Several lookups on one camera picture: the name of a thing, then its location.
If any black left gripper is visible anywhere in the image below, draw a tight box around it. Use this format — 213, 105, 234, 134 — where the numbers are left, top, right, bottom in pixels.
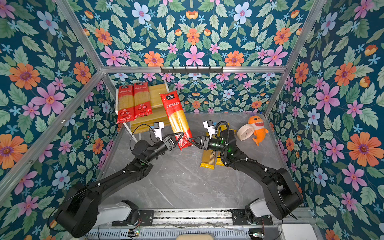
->
144, 130, 183, 164

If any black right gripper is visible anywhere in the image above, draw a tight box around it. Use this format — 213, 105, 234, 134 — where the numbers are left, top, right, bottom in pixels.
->
190, 135, 229, 155

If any yellow pasta bag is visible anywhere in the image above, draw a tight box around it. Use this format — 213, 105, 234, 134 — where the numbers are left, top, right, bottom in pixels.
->
200, 150, 217, 170
215, 121, 237, 167

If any red spaghetti bag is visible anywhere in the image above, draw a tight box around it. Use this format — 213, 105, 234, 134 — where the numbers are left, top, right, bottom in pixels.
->
160, 91, 193, 151
117, 85, 136, 124
134, 82, 153, 118

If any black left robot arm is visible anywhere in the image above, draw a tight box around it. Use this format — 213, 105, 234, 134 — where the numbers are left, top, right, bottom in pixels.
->
54, 132, 184, 238

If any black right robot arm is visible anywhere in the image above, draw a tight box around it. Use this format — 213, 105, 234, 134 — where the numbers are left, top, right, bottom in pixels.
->
189, 121, 304, 220

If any white metal wooden shelf rack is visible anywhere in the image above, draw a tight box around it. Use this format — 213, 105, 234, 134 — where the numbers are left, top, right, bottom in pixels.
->
115, 82, 170, 140

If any white tape roll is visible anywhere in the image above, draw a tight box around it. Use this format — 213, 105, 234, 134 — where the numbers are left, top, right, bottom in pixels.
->
237, 124, 255, 141

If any orange shark plush toy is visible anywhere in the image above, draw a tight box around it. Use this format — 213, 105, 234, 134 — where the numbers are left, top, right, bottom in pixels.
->
248, 116, 269, 146

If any white box bottom right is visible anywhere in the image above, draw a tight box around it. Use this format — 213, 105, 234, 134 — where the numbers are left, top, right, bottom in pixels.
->
279, 224, 318, 240

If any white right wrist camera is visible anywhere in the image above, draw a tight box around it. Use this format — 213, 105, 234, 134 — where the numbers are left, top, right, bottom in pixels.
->
203, 120, 217, 139

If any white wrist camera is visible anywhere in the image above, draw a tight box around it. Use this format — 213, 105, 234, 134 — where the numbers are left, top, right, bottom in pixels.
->
153, 122, 165, 141
203, 120, 217, 139

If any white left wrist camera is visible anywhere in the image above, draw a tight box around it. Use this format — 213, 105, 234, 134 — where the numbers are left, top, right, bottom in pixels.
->
153, 122, 165, 141

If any black hook rail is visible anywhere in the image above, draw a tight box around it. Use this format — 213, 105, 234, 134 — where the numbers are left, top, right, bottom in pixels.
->
160, 66, 224, 74

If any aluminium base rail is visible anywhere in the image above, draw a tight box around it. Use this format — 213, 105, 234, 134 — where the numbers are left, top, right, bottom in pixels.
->
82, 208, 323, 240

